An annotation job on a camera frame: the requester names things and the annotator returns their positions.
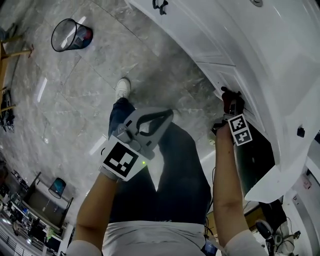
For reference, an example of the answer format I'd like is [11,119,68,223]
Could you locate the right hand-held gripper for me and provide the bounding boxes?
[211,99,252,147]

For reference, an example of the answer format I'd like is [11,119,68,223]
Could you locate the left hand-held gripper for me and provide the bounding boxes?
[101,107,174,182]

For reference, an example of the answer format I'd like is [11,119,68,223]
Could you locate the red-brown cloth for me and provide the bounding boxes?
[221,90,245,116]

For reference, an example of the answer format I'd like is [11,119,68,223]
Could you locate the person's right forearm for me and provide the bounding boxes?
[212,124,251,247]

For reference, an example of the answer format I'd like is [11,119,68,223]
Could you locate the person's left forearm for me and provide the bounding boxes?
[74,172,120,247]

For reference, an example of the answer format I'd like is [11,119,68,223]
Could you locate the person's white left shoe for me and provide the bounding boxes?
[115,77,132,100]

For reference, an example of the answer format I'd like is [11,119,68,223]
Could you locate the person's dark trousers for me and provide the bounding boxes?
[107,97,212,225]

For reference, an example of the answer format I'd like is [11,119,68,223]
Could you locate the white fabric glove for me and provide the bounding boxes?
[98,165,120,183]

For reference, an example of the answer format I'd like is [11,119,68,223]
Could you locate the white and green bathtub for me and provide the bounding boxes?
[234,123,310,204]

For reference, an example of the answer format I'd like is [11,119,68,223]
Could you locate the white vanity cabinet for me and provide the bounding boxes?
[127,0,271,138]

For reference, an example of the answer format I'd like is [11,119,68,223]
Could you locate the white shelf unit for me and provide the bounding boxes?
[287,138,320,251]

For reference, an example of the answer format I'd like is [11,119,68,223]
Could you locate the black mesh waste bin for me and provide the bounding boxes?
[51,18,94,53]

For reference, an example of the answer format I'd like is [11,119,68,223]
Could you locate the black bin teal liner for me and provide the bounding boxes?
[47,177,67,200]

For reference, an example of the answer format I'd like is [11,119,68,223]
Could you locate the small brown cardboard box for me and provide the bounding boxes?
[243,207,264,230]

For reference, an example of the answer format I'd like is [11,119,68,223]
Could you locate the person's white shirt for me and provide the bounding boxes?
[67,219,271,256]

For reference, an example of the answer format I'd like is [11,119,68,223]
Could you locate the black round device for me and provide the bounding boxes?
[254,219,274,240]

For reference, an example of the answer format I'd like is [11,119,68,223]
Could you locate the dark framed desk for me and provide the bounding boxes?
[21,171,75,230]

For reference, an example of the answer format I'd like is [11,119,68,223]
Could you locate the black belt-worn device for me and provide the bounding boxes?
[201,239,218,256]

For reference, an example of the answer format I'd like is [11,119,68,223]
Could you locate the black gear pile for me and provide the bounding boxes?
[0,87,16,133]

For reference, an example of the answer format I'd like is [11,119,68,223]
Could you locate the light wooden table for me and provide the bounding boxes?
[0,23,34,109]

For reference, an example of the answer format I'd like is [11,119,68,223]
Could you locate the cluttered workbench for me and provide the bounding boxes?
[0,194,63,256]

